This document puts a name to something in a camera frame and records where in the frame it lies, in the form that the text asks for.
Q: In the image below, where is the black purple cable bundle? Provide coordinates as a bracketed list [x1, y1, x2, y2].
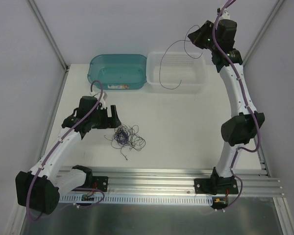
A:
[104, 123, 147, 161]

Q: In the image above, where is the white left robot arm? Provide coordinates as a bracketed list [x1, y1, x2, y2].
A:
[15, 96, 121, 214]

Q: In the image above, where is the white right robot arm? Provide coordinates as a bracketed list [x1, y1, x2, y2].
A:
[188, 19, 265, 195]

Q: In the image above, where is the teal plastic basin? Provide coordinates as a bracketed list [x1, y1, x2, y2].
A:
[87, 54, 147, 90]

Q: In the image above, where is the white perforated plastic basket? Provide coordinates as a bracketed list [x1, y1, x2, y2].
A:
[146, 51, 208, 94]

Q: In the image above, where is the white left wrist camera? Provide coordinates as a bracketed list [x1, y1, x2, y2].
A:
[90, 92, 108, 108]

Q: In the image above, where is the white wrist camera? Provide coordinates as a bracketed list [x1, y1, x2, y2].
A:
[217, 8, 230, 21]
[90, 92, 108, 108]

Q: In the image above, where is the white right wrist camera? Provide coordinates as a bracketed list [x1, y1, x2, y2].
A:
[217, 8, 230, 21]

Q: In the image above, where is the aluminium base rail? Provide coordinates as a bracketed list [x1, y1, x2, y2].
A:
[91, 167, 285, 197]

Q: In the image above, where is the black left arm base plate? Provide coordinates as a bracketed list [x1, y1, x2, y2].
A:
[86, 176, 109, 192]

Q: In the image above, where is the white slotted cable duct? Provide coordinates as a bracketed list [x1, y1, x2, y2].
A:
[59, 192, 213, 206]

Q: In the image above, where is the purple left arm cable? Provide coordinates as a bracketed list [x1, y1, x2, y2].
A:
[25, 80, 105, 222]

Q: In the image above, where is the aluminium frame post right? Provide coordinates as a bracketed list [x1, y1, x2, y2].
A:
[233, 0, 285, 66]

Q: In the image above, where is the aluminium frame post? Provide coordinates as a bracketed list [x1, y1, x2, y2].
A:
[26, 0, 69, 71]
[233, 0, 285, 66]

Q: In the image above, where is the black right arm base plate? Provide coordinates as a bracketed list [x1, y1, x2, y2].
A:
[194, 177, 239, 195]

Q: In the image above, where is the aluminium frame post left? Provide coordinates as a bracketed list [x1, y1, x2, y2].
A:
[26, 0, 69, 71]

